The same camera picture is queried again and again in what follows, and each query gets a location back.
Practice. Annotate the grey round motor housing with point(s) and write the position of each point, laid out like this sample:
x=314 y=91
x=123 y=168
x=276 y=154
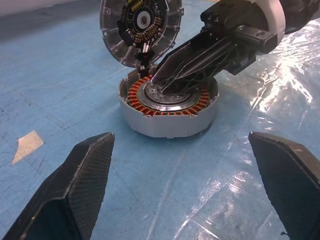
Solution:
x=170 y=125

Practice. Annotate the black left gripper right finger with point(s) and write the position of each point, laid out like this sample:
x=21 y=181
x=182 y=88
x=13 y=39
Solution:
x=295 y=185

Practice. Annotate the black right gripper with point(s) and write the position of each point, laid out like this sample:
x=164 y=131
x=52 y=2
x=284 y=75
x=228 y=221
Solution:
x=232 y=20

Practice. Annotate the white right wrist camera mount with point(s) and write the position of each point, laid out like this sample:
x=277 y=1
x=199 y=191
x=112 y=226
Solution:
x=275 y=15

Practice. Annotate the silver round motor lid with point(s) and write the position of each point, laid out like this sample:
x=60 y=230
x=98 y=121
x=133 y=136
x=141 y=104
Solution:
x=140 y=22

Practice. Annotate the silver spoked rotor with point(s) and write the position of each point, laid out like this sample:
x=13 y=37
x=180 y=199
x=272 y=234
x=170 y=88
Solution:
x=150 y=100

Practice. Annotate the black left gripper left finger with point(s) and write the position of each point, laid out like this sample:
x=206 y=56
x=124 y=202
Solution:
x=62 y=195

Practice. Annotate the beige tape piece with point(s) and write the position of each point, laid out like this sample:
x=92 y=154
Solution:
x=27 y=145

